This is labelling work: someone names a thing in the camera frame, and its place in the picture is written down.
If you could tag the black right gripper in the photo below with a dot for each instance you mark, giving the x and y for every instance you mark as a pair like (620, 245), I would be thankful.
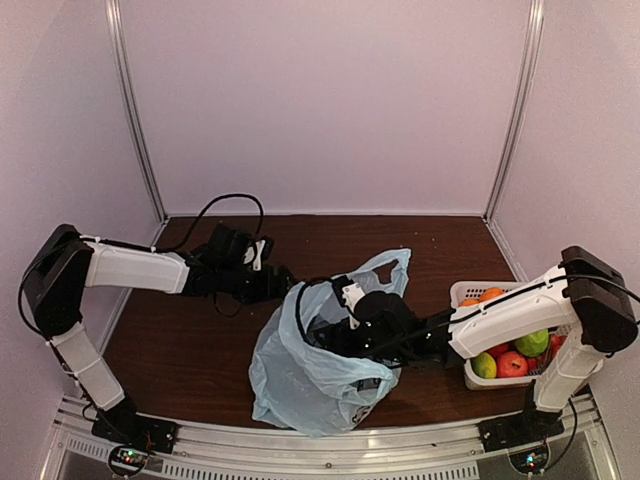
(337, 338)

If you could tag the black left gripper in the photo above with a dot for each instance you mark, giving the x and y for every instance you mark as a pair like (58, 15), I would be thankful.
(267, 292)

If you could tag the orange mandarin fruit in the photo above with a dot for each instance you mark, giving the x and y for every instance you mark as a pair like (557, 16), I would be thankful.
(469, 302)

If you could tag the light blue plastic bag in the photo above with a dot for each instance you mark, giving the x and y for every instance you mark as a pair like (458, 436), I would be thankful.
(298, 385)

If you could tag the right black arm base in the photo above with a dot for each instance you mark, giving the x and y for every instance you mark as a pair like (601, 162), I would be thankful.
(528, 426)

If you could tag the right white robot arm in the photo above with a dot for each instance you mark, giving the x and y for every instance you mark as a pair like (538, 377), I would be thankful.
(583, 298)

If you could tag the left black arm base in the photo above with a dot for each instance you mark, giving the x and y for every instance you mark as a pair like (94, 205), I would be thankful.
(123, 424)

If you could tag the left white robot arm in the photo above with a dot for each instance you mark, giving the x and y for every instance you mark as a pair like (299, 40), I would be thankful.
(57, 287)

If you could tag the small green yellow fruit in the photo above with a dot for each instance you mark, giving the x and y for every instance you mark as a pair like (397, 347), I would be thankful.
(484, 366)

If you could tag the white plastic basket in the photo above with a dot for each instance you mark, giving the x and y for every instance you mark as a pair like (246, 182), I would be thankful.
(511, 334)

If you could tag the small orange pumpkin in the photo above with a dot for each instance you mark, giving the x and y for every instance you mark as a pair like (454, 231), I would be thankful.
(490, 294)

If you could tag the red apple back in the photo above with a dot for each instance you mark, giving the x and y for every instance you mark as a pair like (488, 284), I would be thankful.
(498, 350)

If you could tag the red apple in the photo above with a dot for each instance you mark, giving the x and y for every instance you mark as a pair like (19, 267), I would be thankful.
(498, 350)
(512, 364)

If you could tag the red apple front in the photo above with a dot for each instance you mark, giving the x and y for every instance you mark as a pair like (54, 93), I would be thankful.
(512, 364)

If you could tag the large green apple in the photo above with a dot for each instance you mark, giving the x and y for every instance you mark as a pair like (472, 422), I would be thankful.
(534, 344)

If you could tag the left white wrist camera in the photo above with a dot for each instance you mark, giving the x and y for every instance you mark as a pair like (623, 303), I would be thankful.
(257, 252)

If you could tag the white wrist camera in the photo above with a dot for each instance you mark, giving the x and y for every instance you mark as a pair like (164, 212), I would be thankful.
(348, 294)
(257, 252)

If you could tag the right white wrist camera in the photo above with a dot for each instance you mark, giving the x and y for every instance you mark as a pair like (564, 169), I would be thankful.
(348, 294)

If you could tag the aluminium front rail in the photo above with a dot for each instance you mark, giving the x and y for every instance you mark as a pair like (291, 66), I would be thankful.
(440, 451)

